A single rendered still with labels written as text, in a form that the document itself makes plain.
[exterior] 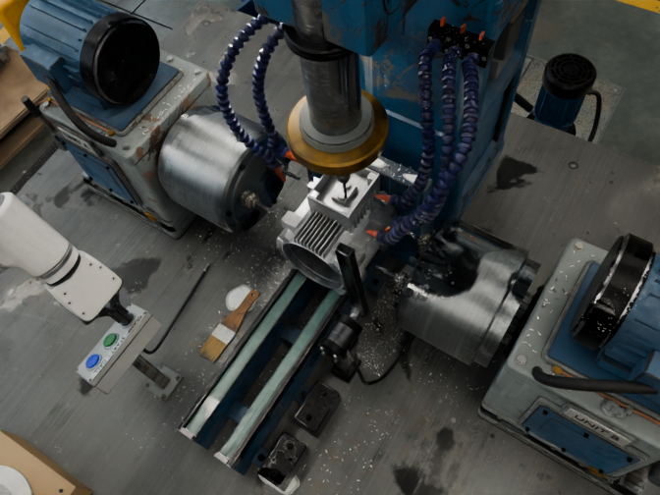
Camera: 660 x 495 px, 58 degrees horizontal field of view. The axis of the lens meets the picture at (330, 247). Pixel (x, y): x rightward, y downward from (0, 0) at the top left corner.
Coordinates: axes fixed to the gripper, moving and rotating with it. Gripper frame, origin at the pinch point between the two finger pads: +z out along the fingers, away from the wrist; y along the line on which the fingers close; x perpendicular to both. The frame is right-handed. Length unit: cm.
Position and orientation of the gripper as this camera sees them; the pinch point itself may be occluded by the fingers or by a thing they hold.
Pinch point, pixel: (119, 313)
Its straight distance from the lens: 124.4
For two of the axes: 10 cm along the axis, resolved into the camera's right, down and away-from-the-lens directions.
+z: 4.3, 6.1, 6.6
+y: 5.4, -7.6, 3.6
